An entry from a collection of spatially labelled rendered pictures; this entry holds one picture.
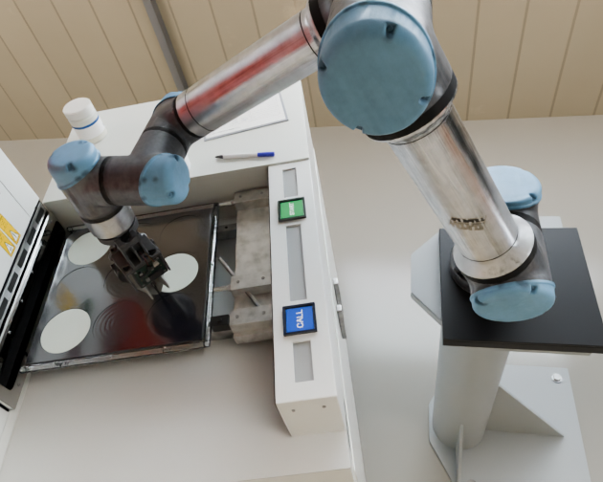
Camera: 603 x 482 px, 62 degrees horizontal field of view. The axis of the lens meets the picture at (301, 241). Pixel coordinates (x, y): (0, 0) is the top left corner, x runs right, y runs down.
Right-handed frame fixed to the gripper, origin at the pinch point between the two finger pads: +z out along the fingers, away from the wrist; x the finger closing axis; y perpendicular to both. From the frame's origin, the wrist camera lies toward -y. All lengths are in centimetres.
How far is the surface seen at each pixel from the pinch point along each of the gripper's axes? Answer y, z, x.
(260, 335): 22.1, 3.9, 9.5
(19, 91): -244, 57, 15
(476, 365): 46, 33, 46
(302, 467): 43.5, 9.3, 0.7
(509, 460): 58, 90, 54
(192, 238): -6.5, 1.4, 12.7
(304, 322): 31.2, -5.2, 14.5
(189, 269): 0.4, 1.2, 7.6
